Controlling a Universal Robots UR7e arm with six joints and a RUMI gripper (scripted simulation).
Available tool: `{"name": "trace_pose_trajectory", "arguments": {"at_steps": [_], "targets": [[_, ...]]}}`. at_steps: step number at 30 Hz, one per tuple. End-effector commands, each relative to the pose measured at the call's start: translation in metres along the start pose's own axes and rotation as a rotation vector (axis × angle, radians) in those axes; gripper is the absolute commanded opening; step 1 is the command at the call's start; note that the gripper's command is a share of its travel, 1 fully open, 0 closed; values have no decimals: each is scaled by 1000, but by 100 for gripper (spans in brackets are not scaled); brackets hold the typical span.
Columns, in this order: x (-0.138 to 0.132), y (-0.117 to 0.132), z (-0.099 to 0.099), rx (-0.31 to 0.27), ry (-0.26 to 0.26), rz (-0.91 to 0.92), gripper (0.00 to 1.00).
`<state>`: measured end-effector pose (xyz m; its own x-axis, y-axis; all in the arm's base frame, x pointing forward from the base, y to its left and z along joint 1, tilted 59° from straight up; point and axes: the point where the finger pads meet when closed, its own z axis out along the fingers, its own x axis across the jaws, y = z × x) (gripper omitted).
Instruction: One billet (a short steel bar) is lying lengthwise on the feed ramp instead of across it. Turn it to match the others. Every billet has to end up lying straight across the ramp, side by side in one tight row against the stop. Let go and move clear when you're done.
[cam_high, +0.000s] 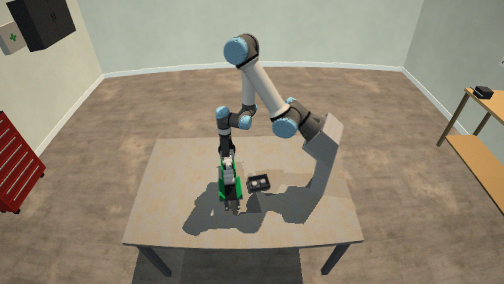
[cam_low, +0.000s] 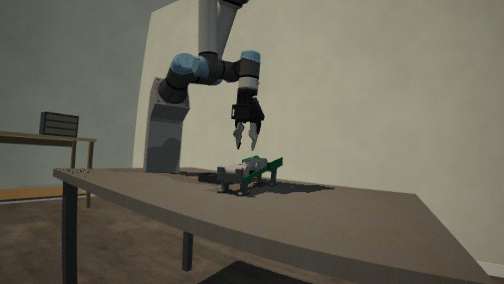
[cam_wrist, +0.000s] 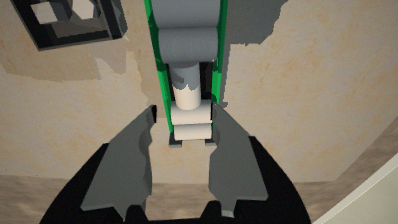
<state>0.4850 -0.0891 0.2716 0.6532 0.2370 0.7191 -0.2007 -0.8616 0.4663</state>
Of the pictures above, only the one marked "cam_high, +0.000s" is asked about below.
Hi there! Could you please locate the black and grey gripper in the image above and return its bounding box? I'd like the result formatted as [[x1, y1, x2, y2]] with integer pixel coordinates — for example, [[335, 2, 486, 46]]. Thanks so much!
[[218, 132, 236, 160]]

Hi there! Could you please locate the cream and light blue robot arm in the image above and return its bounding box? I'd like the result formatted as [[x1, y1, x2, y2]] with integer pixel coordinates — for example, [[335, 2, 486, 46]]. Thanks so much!
[[216, 33, 325, 141]]

